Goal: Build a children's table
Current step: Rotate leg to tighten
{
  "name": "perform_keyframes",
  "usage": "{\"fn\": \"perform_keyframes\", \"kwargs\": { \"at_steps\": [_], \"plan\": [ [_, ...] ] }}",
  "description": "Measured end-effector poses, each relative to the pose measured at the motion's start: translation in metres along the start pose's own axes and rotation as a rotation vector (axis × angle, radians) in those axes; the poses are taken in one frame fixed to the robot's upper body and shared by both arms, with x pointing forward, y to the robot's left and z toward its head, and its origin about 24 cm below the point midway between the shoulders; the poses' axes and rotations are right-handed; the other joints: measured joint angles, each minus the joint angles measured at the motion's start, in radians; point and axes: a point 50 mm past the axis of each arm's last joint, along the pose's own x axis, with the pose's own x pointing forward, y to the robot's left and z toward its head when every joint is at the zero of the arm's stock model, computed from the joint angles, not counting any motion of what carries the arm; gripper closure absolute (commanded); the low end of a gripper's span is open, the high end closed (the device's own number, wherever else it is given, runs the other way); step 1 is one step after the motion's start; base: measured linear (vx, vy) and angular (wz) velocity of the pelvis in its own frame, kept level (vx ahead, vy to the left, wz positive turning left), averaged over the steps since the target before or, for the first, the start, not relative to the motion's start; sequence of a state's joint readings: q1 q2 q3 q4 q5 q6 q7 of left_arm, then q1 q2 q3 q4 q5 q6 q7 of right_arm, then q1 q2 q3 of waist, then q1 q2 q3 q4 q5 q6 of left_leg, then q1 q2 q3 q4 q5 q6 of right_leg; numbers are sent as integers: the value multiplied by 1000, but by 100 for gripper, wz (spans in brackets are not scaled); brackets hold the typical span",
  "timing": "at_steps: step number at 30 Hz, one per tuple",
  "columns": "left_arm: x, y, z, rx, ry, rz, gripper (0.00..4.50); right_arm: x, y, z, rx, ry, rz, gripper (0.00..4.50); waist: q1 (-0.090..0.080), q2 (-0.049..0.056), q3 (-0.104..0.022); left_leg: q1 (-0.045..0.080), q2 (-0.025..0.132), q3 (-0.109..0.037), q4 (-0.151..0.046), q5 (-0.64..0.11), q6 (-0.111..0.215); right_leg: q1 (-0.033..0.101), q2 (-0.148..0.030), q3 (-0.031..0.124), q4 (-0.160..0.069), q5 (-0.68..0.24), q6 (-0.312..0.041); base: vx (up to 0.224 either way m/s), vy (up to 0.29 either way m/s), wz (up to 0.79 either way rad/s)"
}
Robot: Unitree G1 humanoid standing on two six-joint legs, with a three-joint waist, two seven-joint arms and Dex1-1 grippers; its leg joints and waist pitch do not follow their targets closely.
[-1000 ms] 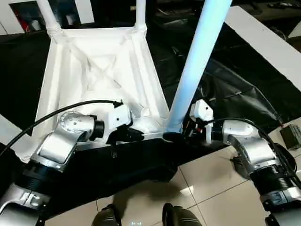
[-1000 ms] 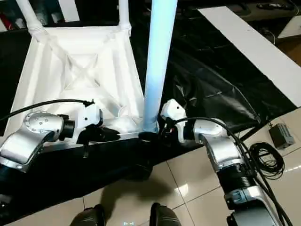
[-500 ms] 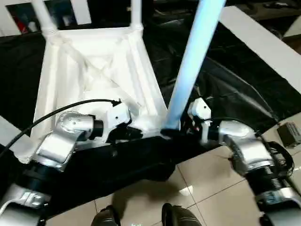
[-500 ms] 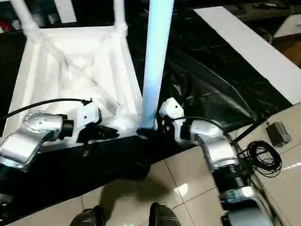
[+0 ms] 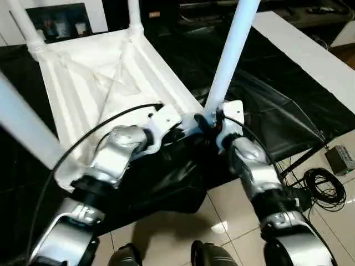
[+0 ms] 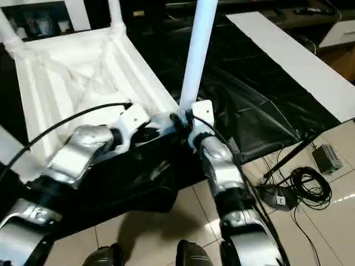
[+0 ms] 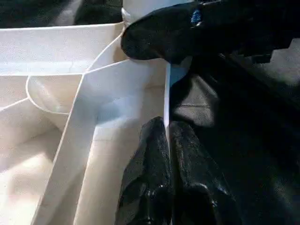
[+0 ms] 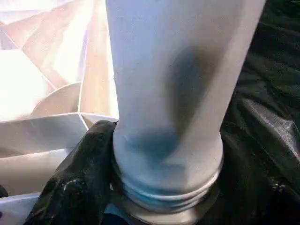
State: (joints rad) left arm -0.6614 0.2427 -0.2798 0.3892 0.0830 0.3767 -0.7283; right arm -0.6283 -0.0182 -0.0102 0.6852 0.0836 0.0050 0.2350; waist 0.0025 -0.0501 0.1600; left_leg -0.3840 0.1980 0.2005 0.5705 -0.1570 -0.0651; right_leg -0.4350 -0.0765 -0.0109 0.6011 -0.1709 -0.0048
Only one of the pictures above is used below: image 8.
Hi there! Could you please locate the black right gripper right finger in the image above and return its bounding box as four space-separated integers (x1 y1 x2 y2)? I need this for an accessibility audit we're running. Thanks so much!
210 131 300 225

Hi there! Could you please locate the white plastic table top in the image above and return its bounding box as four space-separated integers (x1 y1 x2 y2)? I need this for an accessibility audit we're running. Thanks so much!
0 0 221 225

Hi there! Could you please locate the white plastic table leg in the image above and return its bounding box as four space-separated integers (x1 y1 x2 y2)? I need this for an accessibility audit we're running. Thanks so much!
105 0 265 213

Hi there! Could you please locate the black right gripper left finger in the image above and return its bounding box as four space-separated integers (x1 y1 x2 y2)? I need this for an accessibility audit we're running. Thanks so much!
22 120 119 225

